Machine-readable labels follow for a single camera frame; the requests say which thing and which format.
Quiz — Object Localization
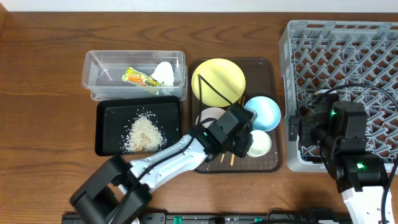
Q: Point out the pink bowl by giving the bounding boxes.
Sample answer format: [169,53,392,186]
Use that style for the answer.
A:
[195,107,226,128]

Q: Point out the white green cup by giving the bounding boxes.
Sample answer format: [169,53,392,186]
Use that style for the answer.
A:
[247,130,272,157]

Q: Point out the light blue bowl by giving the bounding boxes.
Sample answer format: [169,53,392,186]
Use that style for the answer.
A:
[244,96,281,132]

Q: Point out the yellow round plate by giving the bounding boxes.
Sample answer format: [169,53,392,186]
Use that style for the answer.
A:
[191,58,246,108]

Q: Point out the rice food scraps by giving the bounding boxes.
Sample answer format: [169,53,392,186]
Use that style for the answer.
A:
[122,113,167,154]

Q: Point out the white tissue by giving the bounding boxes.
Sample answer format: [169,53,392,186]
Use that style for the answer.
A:
[151,62,174,86]

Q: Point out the green snack wrapper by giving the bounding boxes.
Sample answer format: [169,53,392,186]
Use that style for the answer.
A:
[121,67,165,94]

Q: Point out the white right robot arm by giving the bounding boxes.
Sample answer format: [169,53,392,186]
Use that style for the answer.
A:
[287,100,394,223]

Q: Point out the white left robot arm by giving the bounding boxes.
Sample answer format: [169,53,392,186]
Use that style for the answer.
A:
[70,103,257,223]

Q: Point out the grey dishwasher rack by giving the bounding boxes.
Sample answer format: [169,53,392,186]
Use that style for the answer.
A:
[279,20,397,170]

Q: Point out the clear plastic waste bin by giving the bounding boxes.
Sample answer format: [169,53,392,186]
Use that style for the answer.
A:
[81,50,188,101]

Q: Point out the right wooden chopstick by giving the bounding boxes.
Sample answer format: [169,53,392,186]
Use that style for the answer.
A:
[230,96,245,166]

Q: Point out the wooden chopstick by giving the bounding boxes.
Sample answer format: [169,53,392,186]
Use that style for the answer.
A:
[220,96,245,162]
[230,96,245,166]

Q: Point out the left wooden chopstick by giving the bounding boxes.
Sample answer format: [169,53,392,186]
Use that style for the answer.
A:
[220,96,245,162]

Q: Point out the brown serving tray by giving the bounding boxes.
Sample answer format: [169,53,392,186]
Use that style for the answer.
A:
[195,57,283,174]

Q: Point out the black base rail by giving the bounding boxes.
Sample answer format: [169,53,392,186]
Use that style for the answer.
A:
[61,213,352,224]

